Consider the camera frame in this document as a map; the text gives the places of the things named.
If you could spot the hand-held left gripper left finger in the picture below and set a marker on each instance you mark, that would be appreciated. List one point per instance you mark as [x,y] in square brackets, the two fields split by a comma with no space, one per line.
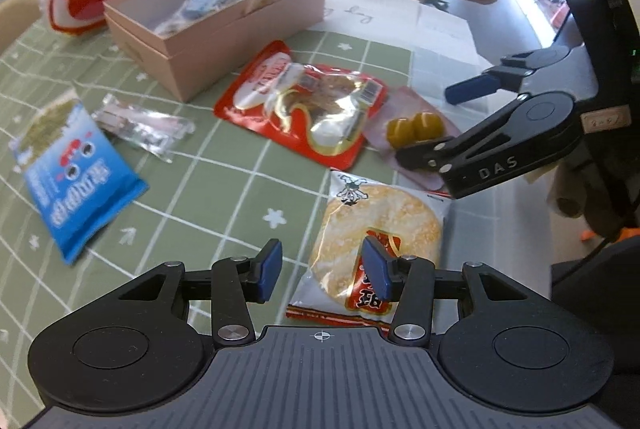
[270,270]

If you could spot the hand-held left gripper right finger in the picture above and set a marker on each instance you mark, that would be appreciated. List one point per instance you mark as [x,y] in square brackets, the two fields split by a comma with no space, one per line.
[377,270]

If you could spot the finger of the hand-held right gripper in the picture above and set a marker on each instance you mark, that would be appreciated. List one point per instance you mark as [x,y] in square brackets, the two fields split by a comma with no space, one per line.
[425,154]
[467,90]

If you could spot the green plum packet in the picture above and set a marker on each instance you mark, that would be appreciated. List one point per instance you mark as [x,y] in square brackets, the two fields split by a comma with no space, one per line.
[415,126]

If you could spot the round rice cracker packet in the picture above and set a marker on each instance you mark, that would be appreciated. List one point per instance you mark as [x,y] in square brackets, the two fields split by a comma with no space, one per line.
[350,219]

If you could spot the pink cardboard box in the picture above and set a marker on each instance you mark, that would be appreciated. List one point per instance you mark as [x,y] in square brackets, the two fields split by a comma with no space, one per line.
[240,44]

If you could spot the green checked tablecloth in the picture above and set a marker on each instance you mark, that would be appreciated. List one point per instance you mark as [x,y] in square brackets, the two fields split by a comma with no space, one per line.
[200,209]

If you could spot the white paper sheet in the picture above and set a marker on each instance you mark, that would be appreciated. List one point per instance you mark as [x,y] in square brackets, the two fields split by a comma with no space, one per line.
[400,19]

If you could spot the large red snack packet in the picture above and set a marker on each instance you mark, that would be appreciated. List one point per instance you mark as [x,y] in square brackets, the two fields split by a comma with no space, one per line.
[280,99]

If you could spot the clear dark snack packet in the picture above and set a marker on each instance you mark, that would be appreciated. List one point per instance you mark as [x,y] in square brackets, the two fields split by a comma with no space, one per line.
[135,124]

